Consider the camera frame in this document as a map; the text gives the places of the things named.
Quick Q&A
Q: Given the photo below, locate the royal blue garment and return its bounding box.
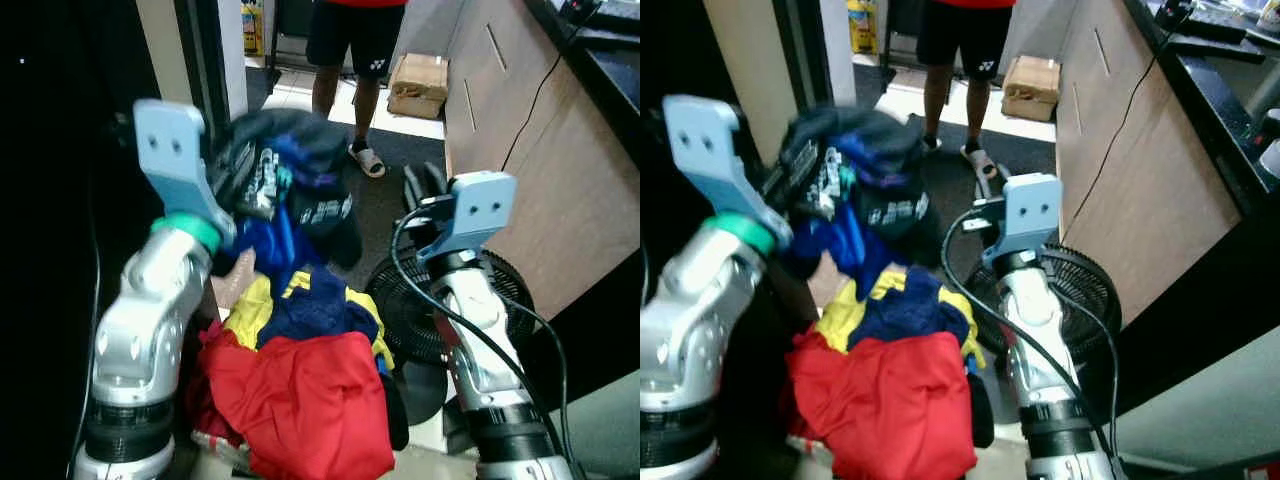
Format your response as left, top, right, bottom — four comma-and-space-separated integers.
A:
786, 204, 903, 291
226, 212, 323, 293

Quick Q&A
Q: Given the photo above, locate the black floor fan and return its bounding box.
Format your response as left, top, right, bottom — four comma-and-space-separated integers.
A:
964, 244, 1123, 431
364, 248, 543, 429

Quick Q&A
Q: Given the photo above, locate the dark navy printed jersey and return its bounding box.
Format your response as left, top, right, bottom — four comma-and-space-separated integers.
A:
208, 108, 364, 271
778, 104, 943, 267

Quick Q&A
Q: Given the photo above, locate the black counter top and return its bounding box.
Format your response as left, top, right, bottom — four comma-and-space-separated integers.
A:
524, 0, 641, 143
1122, 0, 1280, 217

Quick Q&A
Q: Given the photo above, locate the brown wooden cabinet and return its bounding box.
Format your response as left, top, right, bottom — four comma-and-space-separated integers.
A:
1054, 0, 1243, 327
444, 0, 641, 323

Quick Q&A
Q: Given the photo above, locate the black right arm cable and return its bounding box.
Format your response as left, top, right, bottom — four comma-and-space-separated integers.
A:
940, 206, 1129, 480
389, 204, 585, 480

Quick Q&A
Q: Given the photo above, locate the yellow and navy garment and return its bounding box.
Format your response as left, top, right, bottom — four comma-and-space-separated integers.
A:
815, 264, 987, 369
222, 264, 396, 373

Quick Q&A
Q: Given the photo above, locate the brown cardboard box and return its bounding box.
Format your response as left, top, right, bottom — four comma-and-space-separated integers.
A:
1001, 55, 1062, 124
387, 53, 450, 122

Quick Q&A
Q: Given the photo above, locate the light blue right wrist camera mount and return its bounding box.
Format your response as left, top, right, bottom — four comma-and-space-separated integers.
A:
416, 170, 519, 264
965, 172, 1064, 267

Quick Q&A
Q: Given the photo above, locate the dark door frame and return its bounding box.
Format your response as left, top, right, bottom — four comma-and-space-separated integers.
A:
770, 0, 833, 113
172, 0, 233, 131

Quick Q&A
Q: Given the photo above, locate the person in black shorts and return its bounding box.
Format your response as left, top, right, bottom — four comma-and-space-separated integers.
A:
305, 0, 409, 180
915, 0, 1019, 181

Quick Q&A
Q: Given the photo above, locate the black device on counter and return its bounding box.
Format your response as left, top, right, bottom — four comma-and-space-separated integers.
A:
556, 0, 641, 37
1154, 0, 1249, 45

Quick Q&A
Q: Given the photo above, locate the thin black hanging cable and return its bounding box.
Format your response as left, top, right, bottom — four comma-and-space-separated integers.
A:
1064, 40, 1167, 233
499, 30, 585, 173

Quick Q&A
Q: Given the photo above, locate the yellow bottle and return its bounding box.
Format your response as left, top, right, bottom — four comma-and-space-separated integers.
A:
846, 0, 878, 56
240, 0, 266, 57

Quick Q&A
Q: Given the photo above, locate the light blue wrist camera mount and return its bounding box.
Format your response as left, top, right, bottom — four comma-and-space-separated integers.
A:
133, 98, 238, 249
663, 94, 794, 249
965, 172, 1064, 267
416, 170, 519, 264

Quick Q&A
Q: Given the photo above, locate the red garment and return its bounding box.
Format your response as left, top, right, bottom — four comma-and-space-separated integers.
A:
784, 324, 979, 480
186, 320, 397, 480

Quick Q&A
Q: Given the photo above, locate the pink cloth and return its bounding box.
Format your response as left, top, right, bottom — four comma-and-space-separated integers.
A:
208, 248, 259, 313
804, 252, 853, 309

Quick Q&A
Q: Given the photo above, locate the light blue left wrist camera mount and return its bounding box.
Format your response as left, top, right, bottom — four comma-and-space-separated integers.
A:
663, 94, 794, 249
133, 98, 238, 249

